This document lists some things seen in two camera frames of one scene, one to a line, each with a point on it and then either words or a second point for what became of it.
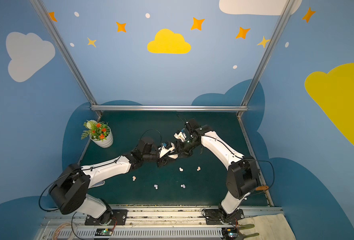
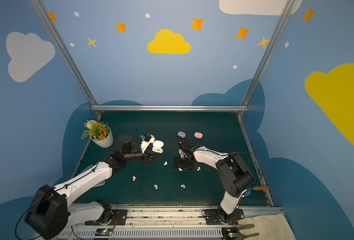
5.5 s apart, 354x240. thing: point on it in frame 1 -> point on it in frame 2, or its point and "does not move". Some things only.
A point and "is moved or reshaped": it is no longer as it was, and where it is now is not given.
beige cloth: [269, 227] does not move
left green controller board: [103, 232] does not move
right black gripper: [184, 145] -> [184, 157]
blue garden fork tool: [262, 188] does not move
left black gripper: [164, 159] -> [148, 154]
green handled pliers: [241, 236] does not move
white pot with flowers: [100, 133] does not move
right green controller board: [229, 233] does not move
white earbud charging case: [174, 156] is moved or reshaped
